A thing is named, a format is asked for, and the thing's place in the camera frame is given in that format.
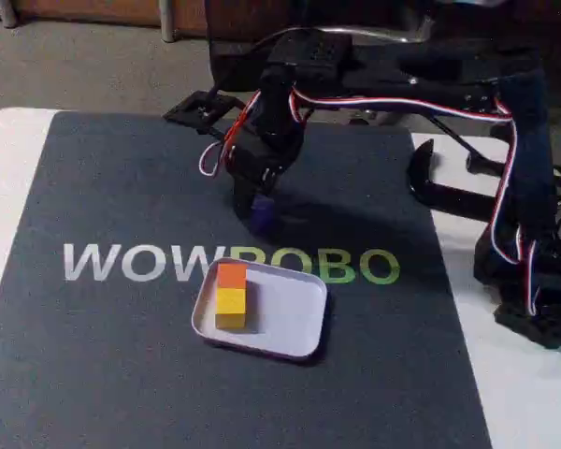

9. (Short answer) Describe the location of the orange wooden block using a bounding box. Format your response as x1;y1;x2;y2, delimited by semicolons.
216;263;250;291

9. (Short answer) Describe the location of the white rounded metal tray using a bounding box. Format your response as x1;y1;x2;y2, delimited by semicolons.
190;256;329;362

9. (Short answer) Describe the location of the dark mat with WOWROBO print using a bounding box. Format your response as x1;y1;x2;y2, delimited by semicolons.
0;110;495;449

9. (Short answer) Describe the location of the grey metal table leg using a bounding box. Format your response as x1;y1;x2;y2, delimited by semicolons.
0;0;20;28
160;0;179;45

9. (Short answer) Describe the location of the black box on floor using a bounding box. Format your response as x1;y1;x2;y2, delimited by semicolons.
207;0;296;94

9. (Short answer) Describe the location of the yellow wooden block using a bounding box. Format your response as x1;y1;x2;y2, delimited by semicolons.
213;287;250;331

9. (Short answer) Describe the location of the black table clamp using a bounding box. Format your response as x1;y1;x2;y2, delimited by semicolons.
405;139;502;222

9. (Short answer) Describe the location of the red white striped servo cable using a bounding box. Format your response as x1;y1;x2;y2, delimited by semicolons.
290;87;541;317

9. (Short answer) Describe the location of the silver office chair base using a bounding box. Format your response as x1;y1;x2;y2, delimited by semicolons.
308;16;436;126

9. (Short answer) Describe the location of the orange white looped servo cable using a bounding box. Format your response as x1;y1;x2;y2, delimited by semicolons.
197;91;264;178

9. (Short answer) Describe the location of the purple wooden block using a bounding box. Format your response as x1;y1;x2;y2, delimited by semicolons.
249;193;279;235

